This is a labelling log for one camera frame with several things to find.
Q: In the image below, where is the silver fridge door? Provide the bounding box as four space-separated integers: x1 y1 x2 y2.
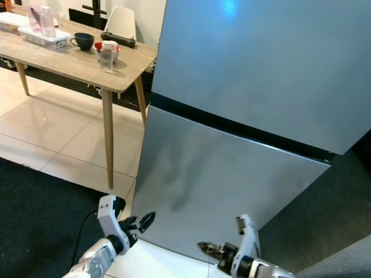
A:
130 105 332 264
151 0 371 157

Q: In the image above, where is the white fridge cabinet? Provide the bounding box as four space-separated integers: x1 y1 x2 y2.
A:
129 0 371 174

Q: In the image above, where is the large black floor mat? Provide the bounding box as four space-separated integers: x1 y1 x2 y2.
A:
0 159 114 278

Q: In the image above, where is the clear bottle white cap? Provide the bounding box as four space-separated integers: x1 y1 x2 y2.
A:
100 41 114 73

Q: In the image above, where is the white bowl red inside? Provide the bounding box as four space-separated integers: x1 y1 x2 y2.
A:
93 41 120 61

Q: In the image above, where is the light wooden table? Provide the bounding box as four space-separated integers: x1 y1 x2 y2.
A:
0 12 158 190

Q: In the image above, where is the dark blue mug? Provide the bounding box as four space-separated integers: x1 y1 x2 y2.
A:
70 32 95 51

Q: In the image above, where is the clear pink plastic bag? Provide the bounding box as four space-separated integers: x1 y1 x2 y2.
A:
26 5 61 38

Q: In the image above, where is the white lidded food container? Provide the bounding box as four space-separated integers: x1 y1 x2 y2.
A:
0 12 30 32

